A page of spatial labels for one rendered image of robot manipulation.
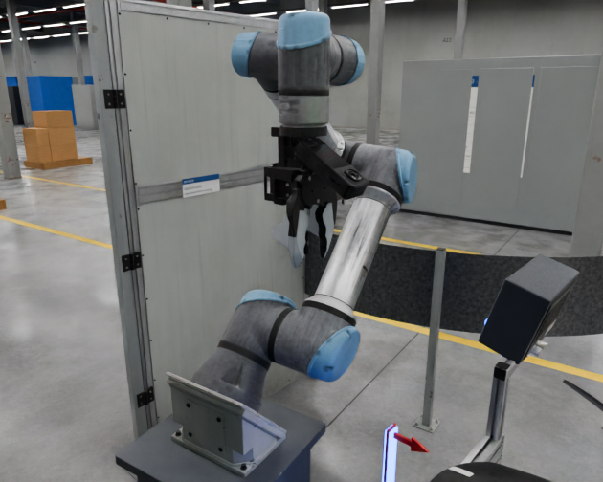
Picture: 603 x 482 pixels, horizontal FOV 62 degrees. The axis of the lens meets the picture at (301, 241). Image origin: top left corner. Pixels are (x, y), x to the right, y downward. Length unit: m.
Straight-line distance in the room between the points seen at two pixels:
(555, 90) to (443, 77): 1.33
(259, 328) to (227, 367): 0.10
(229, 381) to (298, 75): 0.58
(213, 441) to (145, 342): 1.29
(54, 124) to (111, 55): 10.70
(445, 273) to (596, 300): 0.72
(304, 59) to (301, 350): 0.53
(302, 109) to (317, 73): 0.05
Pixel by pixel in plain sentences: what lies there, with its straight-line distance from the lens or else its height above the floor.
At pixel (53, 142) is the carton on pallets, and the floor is 0.57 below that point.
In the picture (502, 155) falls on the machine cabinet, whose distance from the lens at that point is 6.79.
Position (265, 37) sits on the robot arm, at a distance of 0.89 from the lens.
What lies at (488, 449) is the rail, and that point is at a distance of 1.37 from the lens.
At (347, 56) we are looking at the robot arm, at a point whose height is 1.73.
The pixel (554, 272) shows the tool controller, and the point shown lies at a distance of 1.43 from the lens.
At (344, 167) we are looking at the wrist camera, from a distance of 0.72.
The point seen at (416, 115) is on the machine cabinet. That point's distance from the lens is 7.09.
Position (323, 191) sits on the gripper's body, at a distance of 0.77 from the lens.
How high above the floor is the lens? 1.68
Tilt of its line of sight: 17 degrees down
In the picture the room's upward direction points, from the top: straight up
